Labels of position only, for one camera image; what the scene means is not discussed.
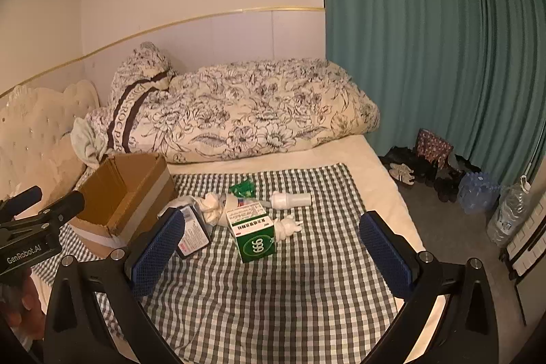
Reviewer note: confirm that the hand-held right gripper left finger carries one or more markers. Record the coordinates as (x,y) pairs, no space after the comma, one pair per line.
(158,253)

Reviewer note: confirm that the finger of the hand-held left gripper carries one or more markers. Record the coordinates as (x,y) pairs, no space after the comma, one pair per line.
(64,206)
(23,197)

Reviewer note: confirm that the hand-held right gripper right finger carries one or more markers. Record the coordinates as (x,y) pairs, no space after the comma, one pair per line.
(384,257)

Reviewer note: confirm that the brown cardboard box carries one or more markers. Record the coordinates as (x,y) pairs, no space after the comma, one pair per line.
(128,193)

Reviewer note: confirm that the white tissue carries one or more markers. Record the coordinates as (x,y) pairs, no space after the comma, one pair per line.
(211,208)

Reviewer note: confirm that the beige tape roll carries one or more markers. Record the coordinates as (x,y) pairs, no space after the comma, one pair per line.
(226,210)

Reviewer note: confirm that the green medicine box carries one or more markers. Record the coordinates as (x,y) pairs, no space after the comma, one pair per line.
(256,246)

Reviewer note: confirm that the crushed plastic bottle red label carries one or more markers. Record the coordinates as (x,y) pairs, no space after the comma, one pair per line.
(243,203)

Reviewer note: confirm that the white bear figurine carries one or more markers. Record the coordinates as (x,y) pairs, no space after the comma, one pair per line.
(286,228)

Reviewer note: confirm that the white handheld device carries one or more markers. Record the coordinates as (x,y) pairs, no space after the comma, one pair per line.
(294,200)

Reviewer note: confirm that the person's left hand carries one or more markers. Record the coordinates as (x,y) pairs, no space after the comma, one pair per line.
(21,302)

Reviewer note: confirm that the cream tufted headboard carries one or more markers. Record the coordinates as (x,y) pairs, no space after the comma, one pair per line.
(34,133)

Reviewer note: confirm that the light green cloth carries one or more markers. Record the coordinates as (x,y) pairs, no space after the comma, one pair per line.
(87,142)

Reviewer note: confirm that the white sneaker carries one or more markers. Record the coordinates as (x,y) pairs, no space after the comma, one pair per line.
(403,173)

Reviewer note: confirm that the pile of dark shoes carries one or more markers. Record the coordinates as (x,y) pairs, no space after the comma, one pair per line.
(445,187)

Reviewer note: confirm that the green foil packet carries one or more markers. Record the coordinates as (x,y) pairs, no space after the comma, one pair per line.
(242,190)

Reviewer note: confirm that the green checked cloth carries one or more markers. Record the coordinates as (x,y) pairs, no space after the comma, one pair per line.
(277,295)

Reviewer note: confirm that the pack of water bottles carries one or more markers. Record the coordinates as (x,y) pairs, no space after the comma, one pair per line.
(477,193)

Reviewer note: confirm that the patterned bag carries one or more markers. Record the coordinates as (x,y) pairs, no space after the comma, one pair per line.
(433,148)

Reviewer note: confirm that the large clear water bottle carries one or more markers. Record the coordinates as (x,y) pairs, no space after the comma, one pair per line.
(507,214)

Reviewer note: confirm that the white radiator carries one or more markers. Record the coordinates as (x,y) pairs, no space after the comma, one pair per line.
(529,244)

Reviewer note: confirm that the floral pillow with dark stripes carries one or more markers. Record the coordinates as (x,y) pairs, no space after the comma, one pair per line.
(140,65)

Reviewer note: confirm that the floral quilt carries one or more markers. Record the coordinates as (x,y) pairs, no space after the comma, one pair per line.
(264,112)

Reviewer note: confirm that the teal curtain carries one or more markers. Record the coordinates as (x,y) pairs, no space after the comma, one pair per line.
(405,27)

